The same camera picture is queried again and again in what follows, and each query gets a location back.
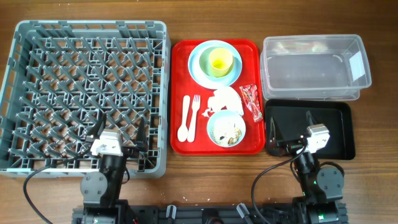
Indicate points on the red plastic tray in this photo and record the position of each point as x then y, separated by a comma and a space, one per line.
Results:
183, 84

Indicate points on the yellow plastic cup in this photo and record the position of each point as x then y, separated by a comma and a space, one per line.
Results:
220, 60

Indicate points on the red snack wrapper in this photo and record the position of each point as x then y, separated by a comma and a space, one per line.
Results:
251, 100

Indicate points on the grey dishwasher rack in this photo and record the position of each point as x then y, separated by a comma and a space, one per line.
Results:
62, 76

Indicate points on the white plastic fork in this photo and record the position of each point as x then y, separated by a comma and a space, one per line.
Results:
195, 107

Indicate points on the white plastic spoon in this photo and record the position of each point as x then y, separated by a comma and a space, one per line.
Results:
183, 130

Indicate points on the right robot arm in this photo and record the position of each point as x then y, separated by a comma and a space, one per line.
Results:
321, 183

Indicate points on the large light blue plate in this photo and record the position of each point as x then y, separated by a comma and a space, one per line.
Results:
213, 83

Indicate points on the light green bowl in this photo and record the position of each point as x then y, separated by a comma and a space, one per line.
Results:
204, 62

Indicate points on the small light blue bowl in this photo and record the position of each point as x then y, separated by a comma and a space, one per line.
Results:
229, 115

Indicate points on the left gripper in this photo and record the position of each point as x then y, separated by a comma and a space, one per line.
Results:
132, 151

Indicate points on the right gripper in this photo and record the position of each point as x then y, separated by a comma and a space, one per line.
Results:
289, 147

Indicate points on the clear plastic bin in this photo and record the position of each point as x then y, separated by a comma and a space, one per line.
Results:
314, 67

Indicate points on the black plastic tray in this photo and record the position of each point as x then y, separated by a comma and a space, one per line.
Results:
292, 123

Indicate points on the rice food leftovers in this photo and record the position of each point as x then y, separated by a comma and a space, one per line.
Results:
225, 133

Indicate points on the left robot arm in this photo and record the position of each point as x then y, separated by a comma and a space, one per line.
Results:
101, 189

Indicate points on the white napkin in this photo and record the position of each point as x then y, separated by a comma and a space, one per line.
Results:
224, 97

